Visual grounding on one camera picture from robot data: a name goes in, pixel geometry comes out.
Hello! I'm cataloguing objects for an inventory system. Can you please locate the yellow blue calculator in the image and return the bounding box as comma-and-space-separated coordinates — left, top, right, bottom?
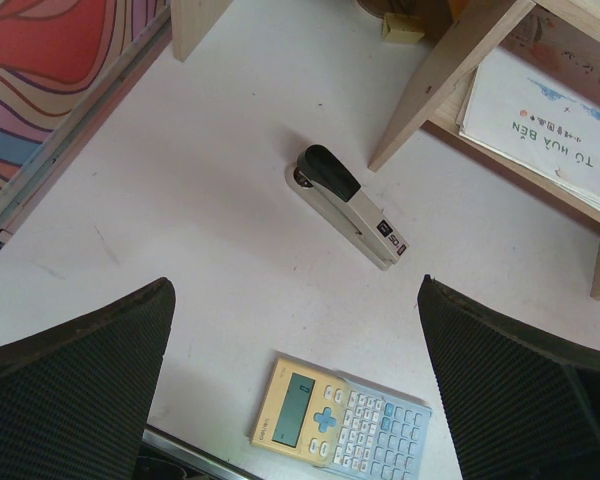
250, 356, 432, 479

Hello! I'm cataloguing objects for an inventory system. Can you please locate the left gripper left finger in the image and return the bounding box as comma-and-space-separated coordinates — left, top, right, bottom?
0, 278, 175, 479

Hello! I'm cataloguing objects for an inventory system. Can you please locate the wooden bookshelf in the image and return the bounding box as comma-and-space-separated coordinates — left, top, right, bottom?
168, 1, 600, 300

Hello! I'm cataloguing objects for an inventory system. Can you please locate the spiral notebook under shelf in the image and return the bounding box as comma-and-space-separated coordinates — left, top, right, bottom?
459, 47, 600, 212

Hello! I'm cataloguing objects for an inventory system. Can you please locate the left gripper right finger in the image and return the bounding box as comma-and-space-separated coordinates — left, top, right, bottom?
417, 276, 600, 479

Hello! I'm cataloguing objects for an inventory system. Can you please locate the white black stapler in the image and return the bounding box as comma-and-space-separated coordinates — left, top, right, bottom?
285, 144, 408, 271

